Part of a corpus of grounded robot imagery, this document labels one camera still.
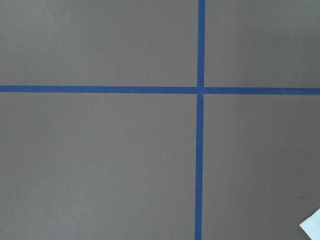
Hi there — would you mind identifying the cream long-sleeve cat shirt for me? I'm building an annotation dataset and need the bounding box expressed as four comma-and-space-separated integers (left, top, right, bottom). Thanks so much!
299, 209, 320, 240

